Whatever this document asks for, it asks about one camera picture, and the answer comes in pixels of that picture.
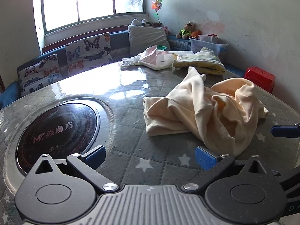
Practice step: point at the round black induction cooktop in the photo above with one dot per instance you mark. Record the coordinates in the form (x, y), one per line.
(58, 126)

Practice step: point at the crumpled white plastic bag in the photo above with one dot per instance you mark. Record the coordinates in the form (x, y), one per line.
(129, 62)

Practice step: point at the brown teddy bear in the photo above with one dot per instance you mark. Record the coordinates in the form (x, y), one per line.
(186, 30)

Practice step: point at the small butterfly print cushion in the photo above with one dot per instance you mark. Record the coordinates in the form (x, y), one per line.
(39, 75)

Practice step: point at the pink white plastic package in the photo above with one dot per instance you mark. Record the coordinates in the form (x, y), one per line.
(152, 58)

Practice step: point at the clear plastic storage box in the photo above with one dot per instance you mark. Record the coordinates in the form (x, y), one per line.
(211, 48)

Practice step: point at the pink plush toy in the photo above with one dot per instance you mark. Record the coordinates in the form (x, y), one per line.
(166, 29)

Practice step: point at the grey star quilted table cover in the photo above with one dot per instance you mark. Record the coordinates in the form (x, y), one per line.
(140, 145)

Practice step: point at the grey pillow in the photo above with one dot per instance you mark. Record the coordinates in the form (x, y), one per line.
(147, 39)

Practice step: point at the blue sofa bench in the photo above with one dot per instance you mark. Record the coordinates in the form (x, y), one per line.
(119, 39)

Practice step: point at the yellow floral folded blanket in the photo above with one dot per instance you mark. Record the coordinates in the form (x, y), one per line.
(206, 62)

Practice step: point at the red plastic stool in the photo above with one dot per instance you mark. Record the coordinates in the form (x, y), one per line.
(260, 77)

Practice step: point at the orange plush toy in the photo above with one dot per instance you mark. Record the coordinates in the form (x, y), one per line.
(196, 33)

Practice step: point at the colourful pinwheel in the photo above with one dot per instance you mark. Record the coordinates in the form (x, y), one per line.
(156, 4)

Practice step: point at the white black plush toy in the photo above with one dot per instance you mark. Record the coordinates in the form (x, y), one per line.
(136, 23)

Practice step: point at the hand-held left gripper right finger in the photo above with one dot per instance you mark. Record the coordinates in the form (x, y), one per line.
(206, 158)

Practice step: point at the large butterfly print cushion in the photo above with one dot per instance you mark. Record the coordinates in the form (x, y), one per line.
(89, 51)

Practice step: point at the green bowl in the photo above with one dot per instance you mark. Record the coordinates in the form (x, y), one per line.
(164, 47)

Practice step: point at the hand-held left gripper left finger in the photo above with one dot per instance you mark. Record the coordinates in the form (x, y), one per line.
(93, 156)

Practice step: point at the window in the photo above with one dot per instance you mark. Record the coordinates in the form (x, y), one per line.
(93, 0)

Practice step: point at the cream garment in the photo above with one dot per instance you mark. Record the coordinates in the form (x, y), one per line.
(187, 112)

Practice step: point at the small white plastic container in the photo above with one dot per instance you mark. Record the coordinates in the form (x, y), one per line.
(207, 38)

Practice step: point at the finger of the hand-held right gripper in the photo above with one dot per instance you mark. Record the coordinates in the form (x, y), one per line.
(284, 131)

